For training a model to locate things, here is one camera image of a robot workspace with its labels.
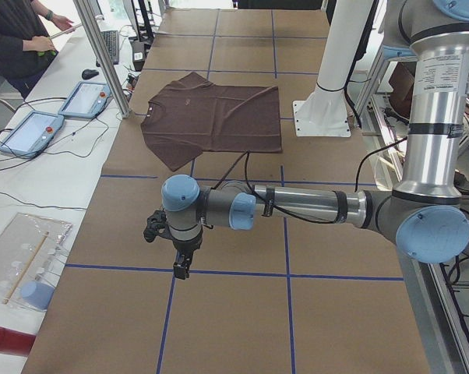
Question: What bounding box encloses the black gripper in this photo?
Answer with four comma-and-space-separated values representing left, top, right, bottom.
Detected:
173, 238, 202, 279

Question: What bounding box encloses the brown t-shirt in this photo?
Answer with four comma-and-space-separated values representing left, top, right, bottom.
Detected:
141, 72, 282, 171

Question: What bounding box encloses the person in dark clothes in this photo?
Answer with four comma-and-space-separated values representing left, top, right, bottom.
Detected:
0, 1, 73, 98

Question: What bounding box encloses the light blue plastic cup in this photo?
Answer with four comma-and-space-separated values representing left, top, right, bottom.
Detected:
20, 280, 55, 310

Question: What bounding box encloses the clear plastic rack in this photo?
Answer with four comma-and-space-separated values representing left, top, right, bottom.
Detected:
0, 213, 72, 311

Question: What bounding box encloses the wooden stick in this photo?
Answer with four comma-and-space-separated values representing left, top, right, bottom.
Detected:
2, 231, 49, 305

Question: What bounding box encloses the red cylinder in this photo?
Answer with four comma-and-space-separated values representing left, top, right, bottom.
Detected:
0, 326, 36, 357

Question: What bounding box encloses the far blue teach pendant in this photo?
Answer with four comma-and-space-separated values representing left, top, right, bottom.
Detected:
58, 81, 111, 119

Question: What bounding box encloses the blue teach pendant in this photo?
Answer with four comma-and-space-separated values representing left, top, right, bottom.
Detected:
0, 111, 65, 158
58, 81, 111, 119

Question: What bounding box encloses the near blue teach pendant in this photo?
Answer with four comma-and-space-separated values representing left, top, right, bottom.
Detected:
0, 111, 65, 158

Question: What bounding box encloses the black computer mouse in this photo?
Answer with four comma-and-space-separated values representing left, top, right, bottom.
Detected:
81, 69, 99, 80

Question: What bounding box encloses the black keyboard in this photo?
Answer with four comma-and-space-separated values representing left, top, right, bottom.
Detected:
100, 30, 120, 65

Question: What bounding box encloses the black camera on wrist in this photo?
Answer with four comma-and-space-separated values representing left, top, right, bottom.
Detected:
143, 210, 169, 243

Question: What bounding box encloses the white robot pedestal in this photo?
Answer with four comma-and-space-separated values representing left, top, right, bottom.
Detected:
293, 0, 376, 137

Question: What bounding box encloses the aluminium frame post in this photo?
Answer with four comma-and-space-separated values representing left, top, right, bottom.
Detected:
73, 0, 131, 118

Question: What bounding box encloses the aluminium side frame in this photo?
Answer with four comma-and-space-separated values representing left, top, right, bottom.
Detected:
351, 38, 469, 374

